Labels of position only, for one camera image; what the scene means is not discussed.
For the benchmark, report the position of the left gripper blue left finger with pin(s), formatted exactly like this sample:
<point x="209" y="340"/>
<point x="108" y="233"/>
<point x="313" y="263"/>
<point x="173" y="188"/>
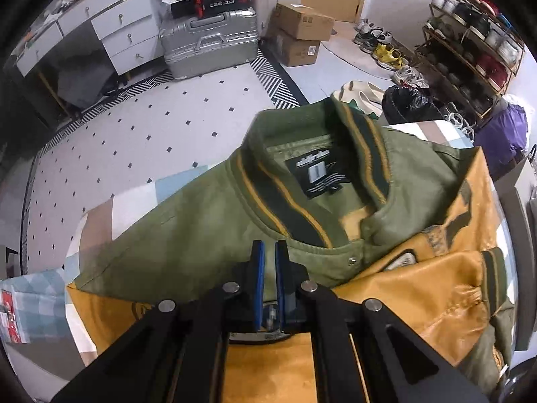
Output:
<point x="256" y="276"/>

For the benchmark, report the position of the upper cardboard box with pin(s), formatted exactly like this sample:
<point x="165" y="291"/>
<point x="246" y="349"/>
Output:
<point x="302" y="22"/>

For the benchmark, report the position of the metal shoe rack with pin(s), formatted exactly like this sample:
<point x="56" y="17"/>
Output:
<point x="474" y="50"/>

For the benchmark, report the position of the lower cardboard box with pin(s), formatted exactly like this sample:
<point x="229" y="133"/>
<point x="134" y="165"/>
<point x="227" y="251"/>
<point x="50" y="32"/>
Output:
<point x="290" y="51"/>

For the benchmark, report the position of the white drawer desk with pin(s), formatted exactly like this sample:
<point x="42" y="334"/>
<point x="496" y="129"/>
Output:
<point x="127" y="29"/>

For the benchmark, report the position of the purple bag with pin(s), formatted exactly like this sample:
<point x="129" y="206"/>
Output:
<point x="503" y="140"/>

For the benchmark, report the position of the black trash bag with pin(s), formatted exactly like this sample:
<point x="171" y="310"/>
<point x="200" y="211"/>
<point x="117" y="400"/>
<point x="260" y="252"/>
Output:
<point x="402" y="105"/>

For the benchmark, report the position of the cream slippers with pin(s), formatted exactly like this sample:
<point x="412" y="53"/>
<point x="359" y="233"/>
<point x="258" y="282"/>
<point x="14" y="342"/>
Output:
<point x="362" y="96"/>

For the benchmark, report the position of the cardboard box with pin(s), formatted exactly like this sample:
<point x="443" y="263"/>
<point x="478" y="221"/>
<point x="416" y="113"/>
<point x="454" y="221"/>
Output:
<point x="290" y="51"/>
<point x="302" y="22"/>

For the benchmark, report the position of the yellow sneakers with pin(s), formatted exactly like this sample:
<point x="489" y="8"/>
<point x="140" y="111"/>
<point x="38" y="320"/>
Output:
<point x="388" y="57"/>

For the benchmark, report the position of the green and mustard varsity jacket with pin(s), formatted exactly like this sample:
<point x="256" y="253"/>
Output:
<point x="293" y="234"/>

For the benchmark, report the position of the checkered bed sheet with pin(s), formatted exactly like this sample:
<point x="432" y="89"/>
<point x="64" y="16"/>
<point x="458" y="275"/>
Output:
<point x="105" y="222"/>

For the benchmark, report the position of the silver aluminium suitcase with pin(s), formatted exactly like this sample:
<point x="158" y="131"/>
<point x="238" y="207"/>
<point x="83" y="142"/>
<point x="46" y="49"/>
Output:
<point x="193" y="47"/>

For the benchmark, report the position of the black red shoe box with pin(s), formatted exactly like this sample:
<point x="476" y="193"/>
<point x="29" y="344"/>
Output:
<point x="206" y="8"/>

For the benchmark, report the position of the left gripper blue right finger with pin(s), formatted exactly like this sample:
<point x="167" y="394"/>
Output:
<point x="286" y="288"/>

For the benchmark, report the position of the patterned floor rug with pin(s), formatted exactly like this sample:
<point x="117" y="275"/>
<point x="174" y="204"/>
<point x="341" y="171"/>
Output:
<point x="154" y="129"/>

